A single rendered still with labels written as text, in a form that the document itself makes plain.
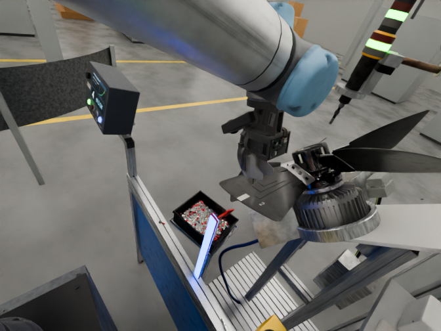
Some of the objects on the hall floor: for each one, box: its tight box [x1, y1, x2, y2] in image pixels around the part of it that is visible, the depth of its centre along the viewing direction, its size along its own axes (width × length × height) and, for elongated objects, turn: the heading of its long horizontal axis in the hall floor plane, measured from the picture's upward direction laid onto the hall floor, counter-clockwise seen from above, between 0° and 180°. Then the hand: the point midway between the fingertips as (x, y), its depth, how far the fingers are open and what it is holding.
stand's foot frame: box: [206, 251, 319, 331], centre depth 139 cm, size 62×46×8 cm
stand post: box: [245, 238, 306, 302], centre depth 117 cm, size 4×9×91 cm, turn 115°
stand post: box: [280, 246, 420, 331], centre depth 98 cm, size 4×9×115 cm, turn 115°
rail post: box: [128, 186, 144, 263], centre depth 127 cm, size 4×4×78 cm
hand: (250, 178), depth 54 cm, fingers closed
